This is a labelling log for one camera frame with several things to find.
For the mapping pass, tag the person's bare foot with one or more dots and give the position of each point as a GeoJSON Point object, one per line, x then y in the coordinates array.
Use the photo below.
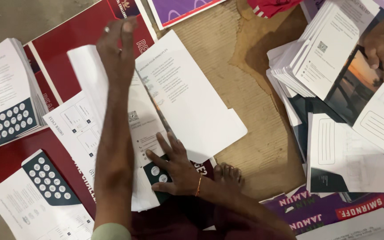
{"type": "Point", "coordinates": [228, 174]}

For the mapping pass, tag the pile of dark-edged folders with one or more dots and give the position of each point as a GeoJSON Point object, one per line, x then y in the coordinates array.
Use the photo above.
{"type": "Point", "coordinates": [295, 113]}

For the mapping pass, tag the person's pale green sleeve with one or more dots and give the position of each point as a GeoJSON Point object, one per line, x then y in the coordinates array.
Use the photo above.
{"type": "Point", "coordinates": [112, 232]}

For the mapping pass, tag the purple poster board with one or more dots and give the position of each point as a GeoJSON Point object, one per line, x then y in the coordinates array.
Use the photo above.
{"type": "Point", "coordinates": [178, 10]}

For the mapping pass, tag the brown corrugated cardboard sheet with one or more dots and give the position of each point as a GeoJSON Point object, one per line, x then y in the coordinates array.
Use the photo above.
{"type": "Point", "coordinates": [252, 110]}

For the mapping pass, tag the purple printed banner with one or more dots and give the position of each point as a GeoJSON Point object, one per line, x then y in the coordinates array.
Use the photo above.
{"type": "Point", "coordinates": [315, 208]}

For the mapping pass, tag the stack of white green leaflets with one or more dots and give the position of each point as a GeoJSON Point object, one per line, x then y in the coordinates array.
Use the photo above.
{"type": "Point", "coordinates": [5, 93]}

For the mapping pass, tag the red poster board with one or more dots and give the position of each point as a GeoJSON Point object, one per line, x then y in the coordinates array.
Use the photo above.
{"type": "Point", "coordinates": [43, 86]}
{"type": "Point", "coordinates": [8, 156]}
{"type": "Point", "coordinates": [78, 36]}

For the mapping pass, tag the red cloth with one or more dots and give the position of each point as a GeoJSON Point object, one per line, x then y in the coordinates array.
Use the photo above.
{"type": "Point", "coordinates": [272, 7]}

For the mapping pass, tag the person's left hand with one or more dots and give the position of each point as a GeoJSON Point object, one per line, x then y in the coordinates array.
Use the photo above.
{"type": "Point", "coordinates": [117, 56]}

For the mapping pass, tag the white flat printed folder sheet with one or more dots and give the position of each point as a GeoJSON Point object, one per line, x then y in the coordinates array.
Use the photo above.
{"type": "Point", "coordinates": [75, 133]}

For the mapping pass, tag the person's left fingers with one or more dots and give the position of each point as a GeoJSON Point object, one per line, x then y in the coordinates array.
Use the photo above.
{"type": "Point", "coordinates": [125, 31]}

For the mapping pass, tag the white tabbed folder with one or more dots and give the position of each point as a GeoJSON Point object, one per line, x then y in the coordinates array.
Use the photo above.
{"type": "Point", "coordinates": [195, 100]}

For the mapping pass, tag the stack of white folded folders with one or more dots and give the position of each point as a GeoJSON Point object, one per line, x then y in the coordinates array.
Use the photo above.
{"type": "Point", "coordinates": [322, 50]}

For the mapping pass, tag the white folder with lined panel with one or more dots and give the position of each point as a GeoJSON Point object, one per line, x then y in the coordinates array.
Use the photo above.
{"type": "Point", "coordinates": [348, 156]}

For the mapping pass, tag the person's right hand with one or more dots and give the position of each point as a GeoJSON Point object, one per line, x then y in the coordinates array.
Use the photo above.
{"type": "Point", "coordinates": [183, 171]}

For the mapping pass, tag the white leaflet with green panel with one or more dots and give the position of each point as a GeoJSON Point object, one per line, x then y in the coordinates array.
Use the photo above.
{"type": "Point", "coordinates": [35, 203]}

